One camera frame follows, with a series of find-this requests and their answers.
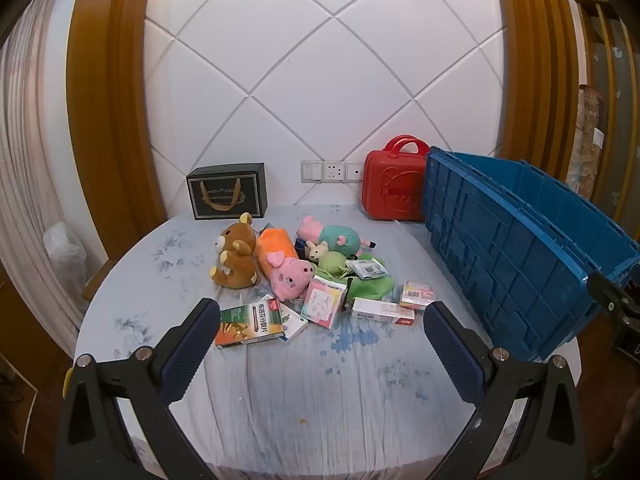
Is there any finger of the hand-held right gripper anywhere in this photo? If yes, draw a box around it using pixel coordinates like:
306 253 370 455
587 272 640 318

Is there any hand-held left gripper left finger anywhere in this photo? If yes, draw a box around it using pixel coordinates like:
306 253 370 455
55 298 221 480

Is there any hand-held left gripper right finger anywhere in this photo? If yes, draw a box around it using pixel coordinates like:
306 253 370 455
423 300 587 480

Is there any white medicine box red end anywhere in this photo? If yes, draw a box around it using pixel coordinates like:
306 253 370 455
351 297 416 326

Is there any green plush bag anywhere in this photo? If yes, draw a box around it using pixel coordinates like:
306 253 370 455
314 251 396 317

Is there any brown bear plush toy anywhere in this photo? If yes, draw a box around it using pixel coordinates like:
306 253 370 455
209 212 261 290

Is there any blue plastic crate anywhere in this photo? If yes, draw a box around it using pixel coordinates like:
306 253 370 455
421 146 640 364

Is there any white wet wipes packet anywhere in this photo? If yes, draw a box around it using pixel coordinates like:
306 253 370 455
346 258 390 281

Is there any green orange medicine box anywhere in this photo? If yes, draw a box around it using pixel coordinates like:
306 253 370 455
215 298 287 349

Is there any small pink yellow box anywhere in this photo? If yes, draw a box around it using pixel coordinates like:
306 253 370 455
399 281 435 310

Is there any white blue medicine box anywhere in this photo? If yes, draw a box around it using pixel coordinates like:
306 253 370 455
270 301 310 344

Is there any orange-dressed pink pig plush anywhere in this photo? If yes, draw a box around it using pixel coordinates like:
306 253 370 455
255 227 315 303

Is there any pink and white box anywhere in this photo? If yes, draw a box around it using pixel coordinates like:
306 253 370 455
301 276 349 330

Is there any patterned hanging cloth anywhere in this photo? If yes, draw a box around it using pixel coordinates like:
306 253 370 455
575 85 609 207

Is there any clear plastic bag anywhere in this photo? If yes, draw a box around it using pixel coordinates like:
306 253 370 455
44 221 87 294

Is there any teal-dressed pink pig plush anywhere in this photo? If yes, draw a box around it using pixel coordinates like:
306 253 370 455
296 216 377 261

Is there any black gift box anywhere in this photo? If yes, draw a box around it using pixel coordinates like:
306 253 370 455
186 162 268 221

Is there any red plastic suitcase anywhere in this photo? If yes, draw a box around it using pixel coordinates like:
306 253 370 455
362 135 430 222

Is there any white curtain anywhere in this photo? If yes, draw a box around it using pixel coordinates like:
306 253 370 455
0 0 92 332

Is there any wooden wall frame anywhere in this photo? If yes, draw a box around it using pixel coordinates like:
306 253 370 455
492 0 584 196
65 0 169 262

